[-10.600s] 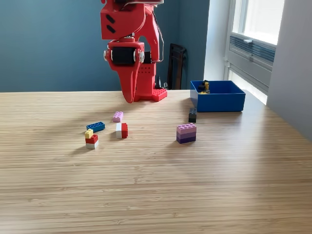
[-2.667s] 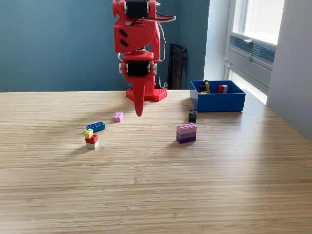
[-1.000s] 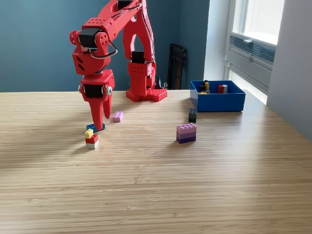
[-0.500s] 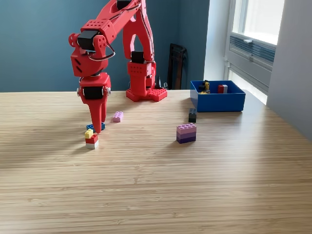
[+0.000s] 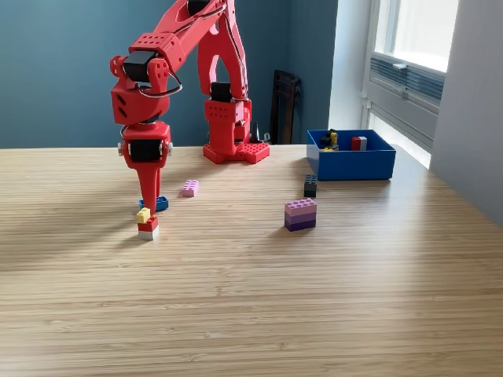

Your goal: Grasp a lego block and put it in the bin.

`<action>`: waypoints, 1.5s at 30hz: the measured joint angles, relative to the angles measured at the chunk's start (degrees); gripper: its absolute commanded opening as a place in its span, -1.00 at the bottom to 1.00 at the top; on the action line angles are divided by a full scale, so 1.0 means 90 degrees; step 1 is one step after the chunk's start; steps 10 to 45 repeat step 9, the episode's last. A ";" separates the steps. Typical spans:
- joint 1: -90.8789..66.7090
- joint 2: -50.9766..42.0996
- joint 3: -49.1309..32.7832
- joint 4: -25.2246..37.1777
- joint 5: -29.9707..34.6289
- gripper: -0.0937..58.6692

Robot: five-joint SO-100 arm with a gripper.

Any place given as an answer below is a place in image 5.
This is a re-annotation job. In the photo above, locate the blue brick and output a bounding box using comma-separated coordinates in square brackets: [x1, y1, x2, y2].
[138, 195, 170, 213]

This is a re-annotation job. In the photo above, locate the blue plastic bin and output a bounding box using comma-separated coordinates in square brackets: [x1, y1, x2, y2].
[306, 129, 396, 181]

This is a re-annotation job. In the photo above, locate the yellow red white brick stack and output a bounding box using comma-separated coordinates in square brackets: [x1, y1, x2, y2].
[136, 207, 160, 241]

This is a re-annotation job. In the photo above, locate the black metal clamp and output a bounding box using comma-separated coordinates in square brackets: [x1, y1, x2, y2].
[251, 122, 273, 145]

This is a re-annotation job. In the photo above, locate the dark folded chair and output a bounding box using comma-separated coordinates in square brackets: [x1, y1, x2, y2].
[269, 69, 304, 145]

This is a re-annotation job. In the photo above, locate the pink purple brick stack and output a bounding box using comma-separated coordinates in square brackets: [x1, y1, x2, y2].
[284, 198, 318, 232]

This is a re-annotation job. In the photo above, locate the grey vent grille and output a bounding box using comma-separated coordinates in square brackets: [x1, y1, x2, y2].
[369, 57, 446, 104]

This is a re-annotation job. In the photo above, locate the white window frame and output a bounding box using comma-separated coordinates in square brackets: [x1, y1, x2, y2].
[367, 0, 461, 74]

